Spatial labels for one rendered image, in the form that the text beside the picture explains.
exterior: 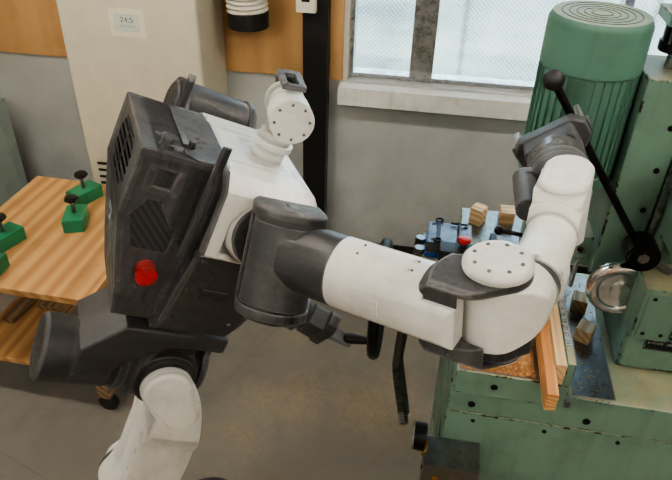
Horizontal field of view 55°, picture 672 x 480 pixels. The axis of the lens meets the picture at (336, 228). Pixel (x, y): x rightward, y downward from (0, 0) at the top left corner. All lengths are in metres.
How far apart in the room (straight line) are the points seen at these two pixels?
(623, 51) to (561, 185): 0.38
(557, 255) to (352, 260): 0.24
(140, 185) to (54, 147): 2.39
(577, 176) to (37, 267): 1.77
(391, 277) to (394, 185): 2.11
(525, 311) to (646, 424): 0.81
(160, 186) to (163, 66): 1.62
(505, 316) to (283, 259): 0.27
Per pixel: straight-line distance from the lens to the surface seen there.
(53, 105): 3.18
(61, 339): 1.13
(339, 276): 0.76
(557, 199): 0.87
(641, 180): 1.33
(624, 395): 1.49
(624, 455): 1.59
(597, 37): 1.18
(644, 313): 1.33
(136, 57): 2.54
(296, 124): 0.96
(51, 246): 2.36
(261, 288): 0.82
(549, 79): 1.12
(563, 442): 1.55
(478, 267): 0.71
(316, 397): 2.42
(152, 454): 1.33
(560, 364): 1.28
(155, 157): 0.89
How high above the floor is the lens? 1.81
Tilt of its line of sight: 34 degrees down
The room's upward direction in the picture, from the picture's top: 2 degrees clockwise
